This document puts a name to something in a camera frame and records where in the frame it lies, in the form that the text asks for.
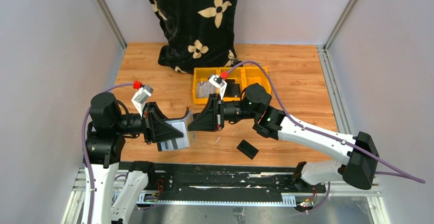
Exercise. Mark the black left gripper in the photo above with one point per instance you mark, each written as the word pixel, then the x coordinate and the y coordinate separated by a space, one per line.
pixel 155 129

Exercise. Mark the aluminium frame rail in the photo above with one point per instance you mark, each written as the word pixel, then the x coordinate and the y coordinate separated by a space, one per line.
pixel 102 5

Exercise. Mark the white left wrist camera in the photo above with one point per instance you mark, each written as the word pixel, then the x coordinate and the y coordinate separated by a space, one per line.
pixel 141 95

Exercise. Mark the yellow plastic bin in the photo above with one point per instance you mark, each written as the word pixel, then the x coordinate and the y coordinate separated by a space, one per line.
pixel 244 76

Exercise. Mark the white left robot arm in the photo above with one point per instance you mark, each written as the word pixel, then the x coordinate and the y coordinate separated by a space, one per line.
pixel 108 125

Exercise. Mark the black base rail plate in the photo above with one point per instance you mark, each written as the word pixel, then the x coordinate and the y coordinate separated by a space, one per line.
pixel 226 184

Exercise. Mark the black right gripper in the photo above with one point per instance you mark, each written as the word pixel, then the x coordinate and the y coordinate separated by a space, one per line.
pixel 207 121

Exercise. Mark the black floral blanket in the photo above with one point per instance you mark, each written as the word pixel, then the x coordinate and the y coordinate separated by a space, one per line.
pixel 200 33

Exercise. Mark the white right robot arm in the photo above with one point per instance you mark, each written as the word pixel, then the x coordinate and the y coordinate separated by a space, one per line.
pixel 352 157

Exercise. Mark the black credit card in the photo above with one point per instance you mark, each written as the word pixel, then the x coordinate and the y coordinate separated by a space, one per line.
pixel 247 149

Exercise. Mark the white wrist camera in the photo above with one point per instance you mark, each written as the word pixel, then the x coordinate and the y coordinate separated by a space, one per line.
pixel 141 95
pixel 219 81

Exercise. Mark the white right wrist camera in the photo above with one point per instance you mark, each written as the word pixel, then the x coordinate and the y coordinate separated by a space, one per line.
pixel 219 81

